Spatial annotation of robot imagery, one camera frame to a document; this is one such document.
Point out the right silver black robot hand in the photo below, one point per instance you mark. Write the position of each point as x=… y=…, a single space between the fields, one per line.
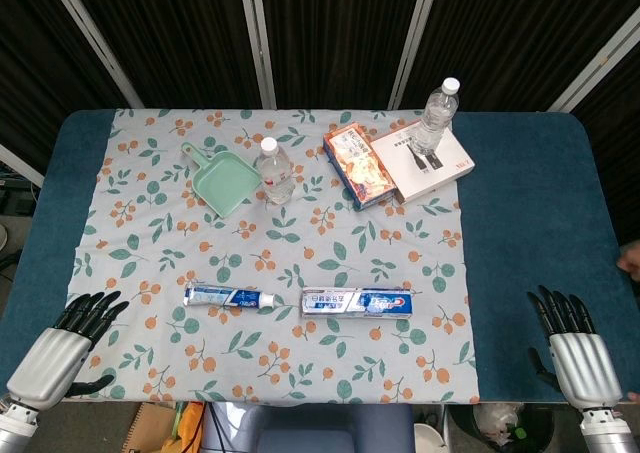
x=585 y=368

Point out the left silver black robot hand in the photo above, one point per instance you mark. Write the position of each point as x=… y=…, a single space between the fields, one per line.
x=52 y=360

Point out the white blue toothpaste tube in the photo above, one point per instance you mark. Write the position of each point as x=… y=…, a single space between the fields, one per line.
x=220 y=297

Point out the silver blue toothpaste box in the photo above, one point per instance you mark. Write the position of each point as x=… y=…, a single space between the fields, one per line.
x=357 y=303

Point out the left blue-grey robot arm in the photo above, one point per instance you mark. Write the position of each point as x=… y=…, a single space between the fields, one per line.
x=15 y=425

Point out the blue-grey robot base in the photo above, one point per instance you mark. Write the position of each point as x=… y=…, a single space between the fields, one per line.
x=320 y=430

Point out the person's bare hand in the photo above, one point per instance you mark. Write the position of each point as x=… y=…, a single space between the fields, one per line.
x=631 y=258

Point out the orange snack box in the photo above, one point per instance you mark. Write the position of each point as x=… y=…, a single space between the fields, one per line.
x=357 y=165

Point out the orange yellow bag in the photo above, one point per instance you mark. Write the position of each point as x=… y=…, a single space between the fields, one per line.
x=187 y=430

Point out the white round bucket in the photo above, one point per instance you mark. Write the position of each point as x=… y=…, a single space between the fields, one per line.
x=427 y=440

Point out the mint green plastic scoop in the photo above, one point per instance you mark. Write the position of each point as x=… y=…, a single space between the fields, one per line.
x=225 y=185

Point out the floral print tablecloth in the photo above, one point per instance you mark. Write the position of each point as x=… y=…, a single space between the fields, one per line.
x=280 y=243

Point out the water bottle with red label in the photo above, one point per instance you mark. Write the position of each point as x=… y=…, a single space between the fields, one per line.
x=276 y=175

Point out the tall clear water bottle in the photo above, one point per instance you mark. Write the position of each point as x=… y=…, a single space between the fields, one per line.
x=435 y=115

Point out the white partition post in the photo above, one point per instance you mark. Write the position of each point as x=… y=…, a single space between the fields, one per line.
x=595 y=65
x=257 y=38
x=95 y=38
x=415 y=38
x=20 y=163

